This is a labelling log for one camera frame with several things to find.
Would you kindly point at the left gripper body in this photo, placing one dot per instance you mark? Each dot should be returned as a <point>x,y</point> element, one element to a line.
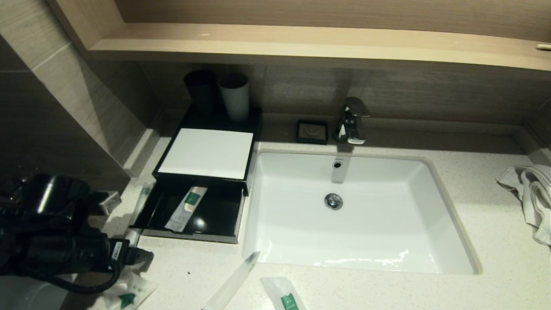
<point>118,252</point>

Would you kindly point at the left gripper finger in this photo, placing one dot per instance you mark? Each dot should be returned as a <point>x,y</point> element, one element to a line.
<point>137,251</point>
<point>140,259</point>

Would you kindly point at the white sachet with green print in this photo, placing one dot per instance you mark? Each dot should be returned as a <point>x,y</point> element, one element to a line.
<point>129,297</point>

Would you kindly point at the long clear toothbrush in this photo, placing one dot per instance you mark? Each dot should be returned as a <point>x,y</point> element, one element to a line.
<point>144,196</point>

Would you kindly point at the black amenity box with drawer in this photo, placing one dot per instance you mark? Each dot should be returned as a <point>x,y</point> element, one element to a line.
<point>219,211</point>

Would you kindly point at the black tapered cup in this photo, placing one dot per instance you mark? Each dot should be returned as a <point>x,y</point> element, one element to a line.
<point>200,92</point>

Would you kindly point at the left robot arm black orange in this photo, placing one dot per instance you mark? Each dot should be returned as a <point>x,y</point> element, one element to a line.
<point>43,224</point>

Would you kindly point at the grey sachet with green label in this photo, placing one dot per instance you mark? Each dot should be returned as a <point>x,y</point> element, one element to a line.
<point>187,206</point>

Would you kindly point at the white card sheet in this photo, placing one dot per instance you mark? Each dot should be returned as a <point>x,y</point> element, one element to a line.
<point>206,153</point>

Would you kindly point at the white packet with green label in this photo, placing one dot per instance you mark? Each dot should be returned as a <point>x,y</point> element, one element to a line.
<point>282,292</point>

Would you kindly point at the grey cup with dark rim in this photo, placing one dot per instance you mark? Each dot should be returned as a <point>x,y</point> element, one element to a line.
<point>236,103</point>

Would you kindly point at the black square soap dish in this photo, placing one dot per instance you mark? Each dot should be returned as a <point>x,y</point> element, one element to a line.
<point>298,134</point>

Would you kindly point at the chrome drain stopper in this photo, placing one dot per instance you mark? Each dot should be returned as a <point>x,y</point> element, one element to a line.
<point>333,201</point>

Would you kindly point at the round grey soap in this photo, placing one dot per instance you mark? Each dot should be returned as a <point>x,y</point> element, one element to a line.
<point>312,130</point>

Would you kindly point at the white ceramic sink basin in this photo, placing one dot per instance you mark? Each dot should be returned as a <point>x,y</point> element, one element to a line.
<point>366,232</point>

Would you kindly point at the chrome faucet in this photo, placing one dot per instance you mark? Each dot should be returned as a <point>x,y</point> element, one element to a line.
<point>351,116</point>

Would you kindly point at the light wooden shelf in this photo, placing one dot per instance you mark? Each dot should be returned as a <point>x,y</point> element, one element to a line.
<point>301,43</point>

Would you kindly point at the white crumpled towel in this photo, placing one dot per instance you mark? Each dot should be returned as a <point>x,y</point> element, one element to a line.
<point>533,193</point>

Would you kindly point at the small white item on shelf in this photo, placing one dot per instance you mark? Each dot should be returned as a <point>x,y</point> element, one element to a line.
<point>543,46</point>

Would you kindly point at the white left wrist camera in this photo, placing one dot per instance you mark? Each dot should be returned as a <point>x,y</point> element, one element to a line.
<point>107,201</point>

